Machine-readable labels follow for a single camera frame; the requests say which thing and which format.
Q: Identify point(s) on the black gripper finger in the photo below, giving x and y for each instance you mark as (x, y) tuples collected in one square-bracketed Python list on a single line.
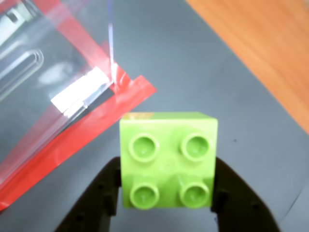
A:
[(241, 207), (94, 207)]

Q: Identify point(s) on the green lego block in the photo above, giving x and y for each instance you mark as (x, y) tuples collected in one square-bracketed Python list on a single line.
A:
[(169, 164)]

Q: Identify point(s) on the metal box latch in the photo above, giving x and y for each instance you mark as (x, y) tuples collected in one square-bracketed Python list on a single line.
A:
[(79, 89)]

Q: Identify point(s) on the transparent acrylic box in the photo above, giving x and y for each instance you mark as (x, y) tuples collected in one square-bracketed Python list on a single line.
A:
[(36, 72)]

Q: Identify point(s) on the red tape floor marking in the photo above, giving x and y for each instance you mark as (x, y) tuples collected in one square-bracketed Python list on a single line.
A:
[(96, 128)]

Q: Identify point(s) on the plain grey mat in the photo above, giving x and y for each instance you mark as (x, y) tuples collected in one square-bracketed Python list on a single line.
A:
[(181, 72)]

